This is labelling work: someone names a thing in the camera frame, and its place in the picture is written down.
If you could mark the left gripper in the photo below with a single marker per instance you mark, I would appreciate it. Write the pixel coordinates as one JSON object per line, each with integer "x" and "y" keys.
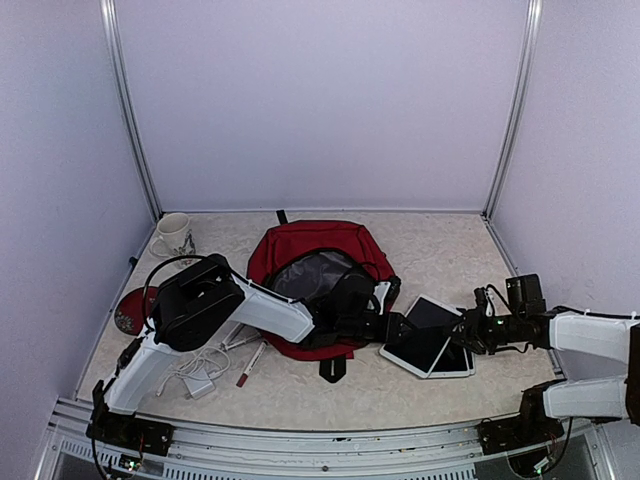
{"x": 392, "y": 333}

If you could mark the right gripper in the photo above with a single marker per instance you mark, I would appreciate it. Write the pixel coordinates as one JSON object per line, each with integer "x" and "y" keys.
{"x": 472, "y": 331}

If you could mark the white tablet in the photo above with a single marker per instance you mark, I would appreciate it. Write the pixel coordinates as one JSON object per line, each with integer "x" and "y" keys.
{"x": 454, "y": 362}
{"x": 419, "y": 353}

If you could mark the red backpack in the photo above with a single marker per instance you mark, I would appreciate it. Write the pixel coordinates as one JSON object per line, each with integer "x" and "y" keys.
{"x": 299, "y": 259}

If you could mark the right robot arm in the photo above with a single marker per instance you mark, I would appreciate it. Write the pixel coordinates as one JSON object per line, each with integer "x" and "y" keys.
{"x": 598, "y": 353}

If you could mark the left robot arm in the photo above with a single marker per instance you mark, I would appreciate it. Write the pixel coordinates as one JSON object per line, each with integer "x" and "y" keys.
{"x": 190, "y": 307}

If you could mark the white marker dark-red cap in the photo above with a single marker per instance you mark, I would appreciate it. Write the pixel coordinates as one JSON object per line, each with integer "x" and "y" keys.
{"x": 251, "y": 364}

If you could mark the white marker black cap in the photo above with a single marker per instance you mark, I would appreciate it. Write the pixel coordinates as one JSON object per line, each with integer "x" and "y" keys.
{"x": 237, "y": 343}

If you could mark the white ceramic mug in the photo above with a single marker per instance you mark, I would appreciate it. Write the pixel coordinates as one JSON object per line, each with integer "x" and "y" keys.
{"x": 174, "y": 236}

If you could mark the red patterned dish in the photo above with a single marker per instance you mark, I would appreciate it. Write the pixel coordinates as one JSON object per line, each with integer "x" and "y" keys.
{"x": 128, "y": 316}

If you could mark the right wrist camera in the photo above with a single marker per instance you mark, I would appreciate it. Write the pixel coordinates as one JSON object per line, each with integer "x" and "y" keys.
{"x": 524, "y": 296}

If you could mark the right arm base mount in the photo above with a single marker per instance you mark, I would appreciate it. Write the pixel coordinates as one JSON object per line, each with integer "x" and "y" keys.
{"x": 502, "y": 435}

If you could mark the front aluminium rail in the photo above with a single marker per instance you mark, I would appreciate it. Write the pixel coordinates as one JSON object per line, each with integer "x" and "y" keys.
{"x": 207, "y": 451}

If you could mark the white charger with cable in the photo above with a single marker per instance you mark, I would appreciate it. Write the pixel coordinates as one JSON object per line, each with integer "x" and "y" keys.
{"x": 199, "y": 372}

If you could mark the right aluminium frame post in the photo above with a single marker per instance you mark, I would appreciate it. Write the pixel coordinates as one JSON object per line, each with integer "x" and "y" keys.
{"x": 526, "y": 60}

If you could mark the aluminium frame post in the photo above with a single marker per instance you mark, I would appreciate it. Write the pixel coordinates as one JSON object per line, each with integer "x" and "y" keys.
{"x": 526, "y": 60}
{"x": 114, "y": 43}

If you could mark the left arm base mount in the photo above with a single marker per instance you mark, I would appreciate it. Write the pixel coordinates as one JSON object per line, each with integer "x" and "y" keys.
{"x": 142, "y": 436}

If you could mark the left aluminium frame post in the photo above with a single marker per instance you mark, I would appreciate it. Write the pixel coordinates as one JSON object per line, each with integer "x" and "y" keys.
{"x": 114, "y": 43}

